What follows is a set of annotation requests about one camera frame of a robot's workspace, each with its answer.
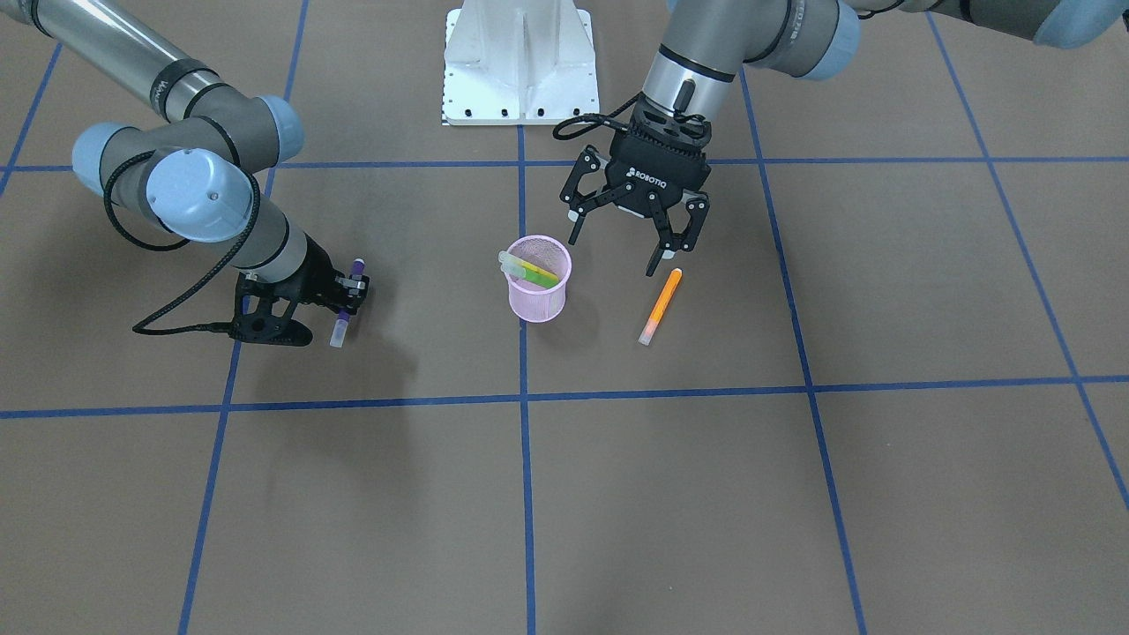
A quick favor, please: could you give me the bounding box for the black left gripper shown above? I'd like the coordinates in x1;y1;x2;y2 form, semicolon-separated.
559;111;711;277

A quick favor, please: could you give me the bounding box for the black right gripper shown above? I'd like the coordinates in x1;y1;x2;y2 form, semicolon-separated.
297;247;370;322

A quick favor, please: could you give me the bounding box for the purple highlighter pen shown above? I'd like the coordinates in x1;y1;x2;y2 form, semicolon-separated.
329;258;370;348

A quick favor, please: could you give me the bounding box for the orange highlighter pen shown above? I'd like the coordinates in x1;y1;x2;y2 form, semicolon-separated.
637;268;683;346

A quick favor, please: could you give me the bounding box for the green highlighter pen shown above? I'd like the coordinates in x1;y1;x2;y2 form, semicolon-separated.
500;264;560;289

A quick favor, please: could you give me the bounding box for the yellow highlighter pen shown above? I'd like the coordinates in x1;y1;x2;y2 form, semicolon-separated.
497;250;561;282

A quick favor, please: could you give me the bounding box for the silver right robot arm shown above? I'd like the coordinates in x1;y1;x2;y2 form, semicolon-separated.
3;1;368;315

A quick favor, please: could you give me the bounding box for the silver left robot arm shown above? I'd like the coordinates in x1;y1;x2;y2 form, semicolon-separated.
553;1;1126;276

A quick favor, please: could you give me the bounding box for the pink mesh pen holder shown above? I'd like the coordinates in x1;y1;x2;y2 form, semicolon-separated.
497;235;572;323

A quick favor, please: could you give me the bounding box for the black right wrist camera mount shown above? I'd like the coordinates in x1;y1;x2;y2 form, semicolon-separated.
228;273;313;347

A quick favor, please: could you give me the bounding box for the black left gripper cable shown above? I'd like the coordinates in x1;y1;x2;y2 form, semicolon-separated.
553;92;647;142

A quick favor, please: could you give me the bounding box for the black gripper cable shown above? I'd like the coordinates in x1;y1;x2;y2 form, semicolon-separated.
103;150;262;336
553;92;647;142

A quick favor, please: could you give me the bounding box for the white pedestal column base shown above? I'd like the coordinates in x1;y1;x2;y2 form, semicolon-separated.
441;1;601;127

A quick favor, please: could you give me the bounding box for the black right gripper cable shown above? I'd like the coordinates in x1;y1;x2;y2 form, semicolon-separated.
103;150;262;336

